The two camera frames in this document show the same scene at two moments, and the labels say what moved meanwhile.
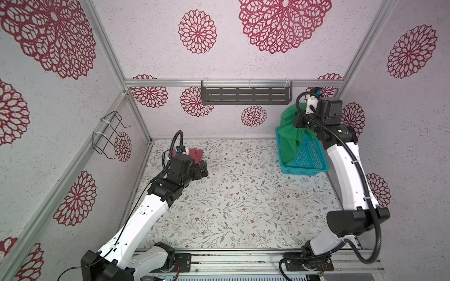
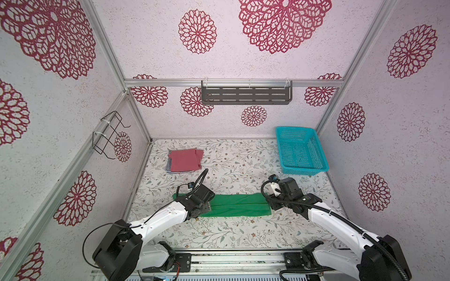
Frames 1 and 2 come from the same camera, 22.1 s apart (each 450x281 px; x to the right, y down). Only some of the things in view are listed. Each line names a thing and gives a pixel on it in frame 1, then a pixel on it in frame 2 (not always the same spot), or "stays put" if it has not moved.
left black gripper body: [194, 172] → [205, 208]
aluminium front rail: [265, 263] stays put
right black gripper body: [303, 122] → [279, 197]
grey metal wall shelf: [246, 92] stays put
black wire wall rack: [103, 140] stays put
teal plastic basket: [310, 158] stays put
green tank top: [289, 131] → [242, 204]
